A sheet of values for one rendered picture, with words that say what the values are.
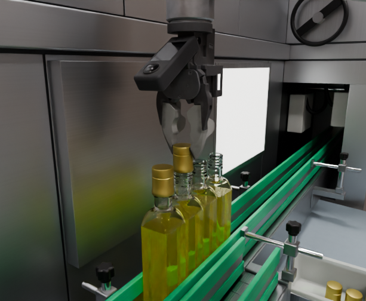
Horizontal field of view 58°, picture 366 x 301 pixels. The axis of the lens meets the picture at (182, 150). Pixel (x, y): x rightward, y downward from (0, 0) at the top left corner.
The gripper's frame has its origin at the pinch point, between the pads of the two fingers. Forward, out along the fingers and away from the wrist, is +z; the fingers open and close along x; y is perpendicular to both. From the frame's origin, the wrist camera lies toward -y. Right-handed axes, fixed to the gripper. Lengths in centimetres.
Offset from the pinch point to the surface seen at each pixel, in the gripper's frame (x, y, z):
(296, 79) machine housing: 8, 102, -8
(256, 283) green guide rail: -13.6, 1.4, 21.1
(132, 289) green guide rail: 3.4, -10.0, 22.1
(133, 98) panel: 12.1, 1.8, -7.9
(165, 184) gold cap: -1.3, -6.8, 3.6
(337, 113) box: -8, 111, 7
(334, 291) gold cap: -23, 29, 37
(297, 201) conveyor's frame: -6, 60, 30
